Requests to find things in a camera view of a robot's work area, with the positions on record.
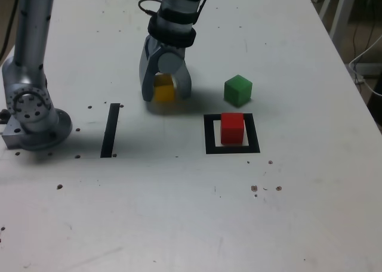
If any black camera cable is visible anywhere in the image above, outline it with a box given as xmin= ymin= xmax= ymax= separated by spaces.
xmin=138 ymin=0 xmax=164 ymax=16

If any white chair frame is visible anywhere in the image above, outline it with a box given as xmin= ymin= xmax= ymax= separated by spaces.
xmin=312 ymin=0 xmax=352 ymax=42

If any green cube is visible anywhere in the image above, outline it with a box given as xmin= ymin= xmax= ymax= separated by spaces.
xmin=223 ymin=74 xmax=253 ymax=107

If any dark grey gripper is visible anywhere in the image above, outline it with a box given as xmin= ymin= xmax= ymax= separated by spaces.
xmin=139 ymin=36 xmax=192 ymax=102

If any white cable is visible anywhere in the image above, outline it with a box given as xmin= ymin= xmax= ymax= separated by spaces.
xmin=349 ymin=35 xmax=382 ymax=97

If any red cube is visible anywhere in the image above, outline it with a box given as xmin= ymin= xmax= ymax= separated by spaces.
xmin=220 ymin=112 xmax=246 ymax=145

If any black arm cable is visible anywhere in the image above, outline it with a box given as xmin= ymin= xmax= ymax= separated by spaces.
xmin=0 ymin=0 xmax=21 ymax=61

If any black tape strip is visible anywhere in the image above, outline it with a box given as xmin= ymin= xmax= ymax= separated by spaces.
xmin=100 ymin=103 xmax=121 ymax=159

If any yellow cube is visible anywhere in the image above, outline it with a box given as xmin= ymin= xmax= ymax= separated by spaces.
xmin=153 ymin=73 xmax=176 ymax=102

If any black tape square outline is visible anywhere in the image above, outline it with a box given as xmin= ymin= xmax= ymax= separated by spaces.
xmin=203 ymin=113 xmax=261 ymax=155

